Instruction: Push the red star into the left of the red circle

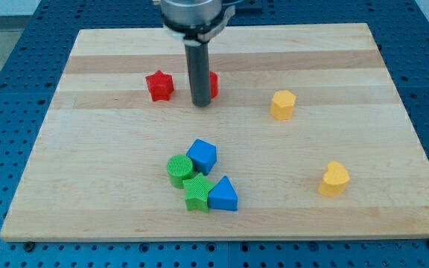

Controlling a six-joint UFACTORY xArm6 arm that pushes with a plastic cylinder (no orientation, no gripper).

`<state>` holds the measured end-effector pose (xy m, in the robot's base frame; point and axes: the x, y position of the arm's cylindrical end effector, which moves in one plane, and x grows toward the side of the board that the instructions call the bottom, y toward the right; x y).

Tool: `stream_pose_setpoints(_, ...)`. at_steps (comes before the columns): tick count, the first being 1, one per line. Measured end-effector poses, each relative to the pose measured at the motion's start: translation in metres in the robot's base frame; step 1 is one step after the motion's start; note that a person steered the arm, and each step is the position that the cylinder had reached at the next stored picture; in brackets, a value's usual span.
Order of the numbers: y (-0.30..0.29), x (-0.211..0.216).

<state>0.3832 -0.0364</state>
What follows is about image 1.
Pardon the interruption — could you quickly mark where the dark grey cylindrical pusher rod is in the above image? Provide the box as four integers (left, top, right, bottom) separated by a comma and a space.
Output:
184, 39, 212, 107

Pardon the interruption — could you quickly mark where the red circle block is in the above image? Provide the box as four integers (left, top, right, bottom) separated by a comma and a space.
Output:
209, 71, 219, 98

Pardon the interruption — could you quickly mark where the red star block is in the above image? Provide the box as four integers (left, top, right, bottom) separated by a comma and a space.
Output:
145, 70, 174, 101

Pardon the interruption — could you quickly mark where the green star block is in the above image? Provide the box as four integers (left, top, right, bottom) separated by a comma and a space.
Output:
182, 173, 215, 213

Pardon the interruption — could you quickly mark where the yellow hexagon block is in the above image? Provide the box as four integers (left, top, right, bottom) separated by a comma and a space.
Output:
270, 90, 296, 121

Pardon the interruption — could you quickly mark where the blue cube block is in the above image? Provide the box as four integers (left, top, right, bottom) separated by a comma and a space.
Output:
186, 139, 217, 176

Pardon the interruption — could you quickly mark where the green cylinder block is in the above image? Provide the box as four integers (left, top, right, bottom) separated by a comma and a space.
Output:
166, 155, 194, 189

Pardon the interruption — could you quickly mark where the blue triangle block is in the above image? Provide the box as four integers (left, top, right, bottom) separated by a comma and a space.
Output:
208, 176, 238, 211

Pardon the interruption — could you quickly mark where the light wooden board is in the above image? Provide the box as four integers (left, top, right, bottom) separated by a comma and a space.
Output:
0, 23, 429, 242

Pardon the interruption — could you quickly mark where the yellow heart block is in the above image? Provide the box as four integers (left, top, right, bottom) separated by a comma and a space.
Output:
318, 161, 350, 197

